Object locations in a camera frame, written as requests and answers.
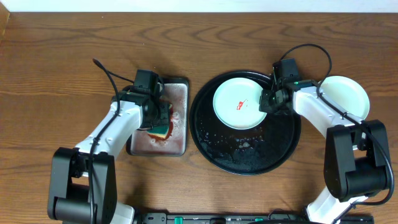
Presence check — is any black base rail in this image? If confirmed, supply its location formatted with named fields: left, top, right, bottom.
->
left=136, top=211, right=374, bottom=224

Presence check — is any black round serving tray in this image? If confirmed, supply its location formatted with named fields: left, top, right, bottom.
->
left=189, top=70, right=301, bottom=175

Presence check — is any black rectangular soapy tray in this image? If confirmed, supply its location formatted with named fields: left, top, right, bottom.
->
left=126, top=77, right=189, bottom=156

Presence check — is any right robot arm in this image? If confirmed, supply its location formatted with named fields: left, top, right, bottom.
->
left=259, top=80, right=395, bottom=223

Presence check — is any green yellow sponge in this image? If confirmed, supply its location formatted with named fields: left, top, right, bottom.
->
left=147, top=101, right=173, bottom=139

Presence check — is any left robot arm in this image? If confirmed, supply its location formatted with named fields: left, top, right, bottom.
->
left=47, top=88, right=170, bottom=223

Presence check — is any light blue plate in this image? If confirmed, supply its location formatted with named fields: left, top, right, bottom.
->
left=321, top=76, right=370, bottom=119
left=213, top=78, right=267, bottom=130

